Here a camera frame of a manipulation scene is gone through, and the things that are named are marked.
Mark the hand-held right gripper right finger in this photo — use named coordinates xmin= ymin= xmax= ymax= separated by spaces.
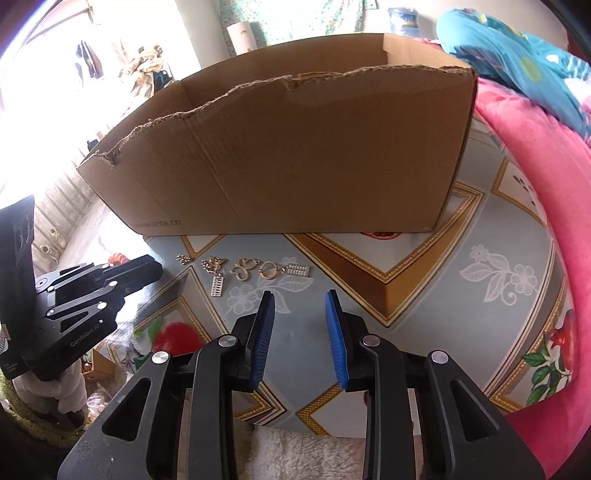
xmin=324 ymin=290 xmax=548 ymax=480

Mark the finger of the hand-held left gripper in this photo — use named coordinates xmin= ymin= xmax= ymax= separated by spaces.
xmin=36 ymin=255 xmax=164 ymax=297
xmin=45 ymin=287 xmax=126 ymax=322

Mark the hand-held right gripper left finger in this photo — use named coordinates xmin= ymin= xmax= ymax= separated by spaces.
xmin=58 ymin=291 xmax=276 ymax=480

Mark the gold heart charm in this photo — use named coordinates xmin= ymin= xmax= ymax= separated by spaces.
xmin=231 ymin=258 xmax=259 ymax=281

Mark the brown cardboard box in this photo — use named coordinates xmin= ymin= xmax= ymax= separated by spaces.
xmin=78 ymin=33 xmax=478 ymax=237

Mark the green knit cloth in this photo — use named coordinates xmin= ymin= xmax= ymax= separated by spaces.
xmin=0 ymin=369 xmax=61 ymax=435

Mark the metal balcony railing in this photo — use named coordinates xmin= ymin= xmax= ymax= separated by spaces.
xmin=32 ymin=175 xmax=112 ymax=241

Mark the white fluffy towel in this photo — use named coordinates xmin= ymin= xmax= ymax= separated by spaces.
xmin=240 ymin=427 xmax=370 ymax=480

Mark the pile of cloths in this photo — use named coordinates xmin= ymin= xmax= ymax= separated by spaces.
xmin=117 ymin=46 xmax=171 ymax=97

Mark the hanging dark garment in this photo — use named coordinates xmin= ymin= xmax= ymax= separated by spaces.
xmin=74 ymin=39 xmax=100 ymax=79

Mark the white cylinder roll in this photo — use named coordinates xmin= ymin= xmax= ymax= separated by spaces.
xmin=226 ymin=21 xmax=256 ymax=56

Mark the pink fleece blanket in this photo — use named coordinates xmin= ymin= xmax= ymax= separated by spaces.
xmin=475 ymin=76 xmax=591 ymax=480

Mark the green floral curtain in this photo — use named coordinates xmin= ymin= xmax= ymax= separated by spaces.
xmin=173 ymin=0 xmax=377 ymax=47

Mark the blue printed quilt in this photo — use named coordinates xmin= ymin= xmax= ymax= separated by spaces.
xmin=436 ymin=9 xmax=591 ymax=139

